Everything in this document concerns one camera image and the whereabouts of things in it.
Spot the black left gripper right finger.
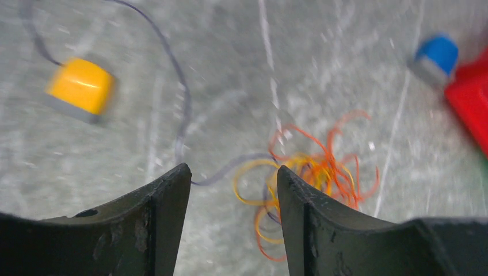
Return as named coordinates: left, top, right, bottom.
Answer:
left=277, top=166, right=487, bottom=276

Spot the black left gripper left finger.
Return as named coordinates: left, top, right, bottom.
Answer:
left=1, top=163, right=191, bottom=275

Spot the orange cable bundle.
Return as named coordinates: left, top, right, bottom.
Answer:
left=232, top=110, right=380, bottom=263

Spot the dark purple cable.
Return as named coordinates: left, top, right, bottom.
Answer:
left=19, top=0, right=281, bottom=225

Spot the yellow grey block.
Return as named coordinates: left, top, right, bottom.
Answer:
left=44, top=57, right=116, bottom=124

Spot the red plastic bin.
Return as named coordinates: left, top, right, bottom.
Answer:
left=445, top=50, right=487, bottom=155

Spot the blue grey block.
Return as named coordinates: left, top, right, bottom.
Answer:
left=407, top=33, right=459, bottom=87

